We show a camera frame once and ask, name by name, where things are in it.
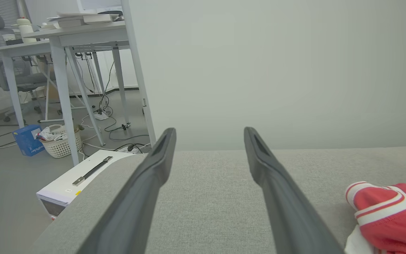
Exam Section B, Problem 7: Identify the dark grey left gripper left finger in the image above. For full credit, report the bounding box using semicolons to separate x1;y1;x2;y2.
78;128;177;254

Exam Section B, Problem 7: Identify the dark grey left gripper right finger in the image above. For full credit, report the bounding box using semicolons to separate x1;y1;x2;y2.
244;127;345;254

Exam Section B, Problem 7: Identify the red and white basketball jersey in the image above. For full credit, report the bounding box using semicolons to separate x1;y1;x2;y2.
344;181;406;254

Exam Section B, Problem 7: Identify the white perforated laundry basket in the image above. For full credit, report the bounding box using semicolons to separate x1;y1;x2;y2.
40;126;83;159

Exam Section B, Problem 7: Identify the clothes pile in basket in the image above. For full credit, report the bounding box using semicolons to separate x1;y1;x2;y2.
36;124;78;142

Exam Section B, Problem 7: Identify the blue cardboard box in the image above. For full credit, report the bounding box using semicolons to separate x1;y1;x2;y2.
12;124;45;157

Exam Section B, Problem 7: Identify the white desk with slanted legs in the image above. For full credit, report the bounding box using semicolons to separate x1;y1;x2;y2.
23;20;131;166

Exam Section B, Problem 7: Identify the stack of books and papers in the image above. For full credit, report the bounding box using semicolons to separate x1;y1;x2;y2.
47;11;122;29

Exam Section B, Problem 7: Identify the white desk with straight legs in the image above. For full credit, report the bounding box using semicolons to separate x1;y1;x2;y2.
0;40;53;128

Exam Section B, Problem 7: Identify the white bottle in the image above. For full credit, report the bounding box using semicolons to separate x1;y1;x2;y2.
16;17;37;43

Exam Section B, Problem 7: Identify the white flat case black handle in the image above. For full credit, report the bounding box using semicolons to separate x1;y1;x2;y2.
36;150;137;218

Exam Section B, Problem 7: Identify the black floor cable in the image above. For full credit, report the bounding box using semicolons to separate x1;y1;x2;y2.
97;62;150;154

